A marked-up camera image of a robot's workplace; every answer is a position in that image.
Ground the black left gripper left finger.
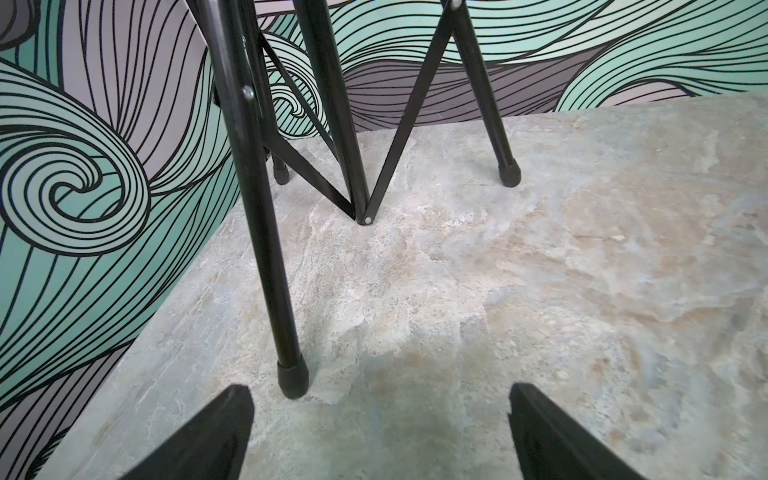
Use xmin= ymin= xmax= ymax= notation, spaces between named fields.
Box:
xmin=122 ymin=384 xmax=254 ymax=480

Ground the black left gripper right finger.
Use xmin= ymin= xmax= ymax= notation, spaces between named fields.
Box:
xmin=508 ymin=382 xmax=642 ymax=479

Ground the black music stand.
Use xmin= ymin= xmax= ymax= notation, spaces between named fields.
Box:
xmin=188 ymin=1 xmax=522 ymax=399

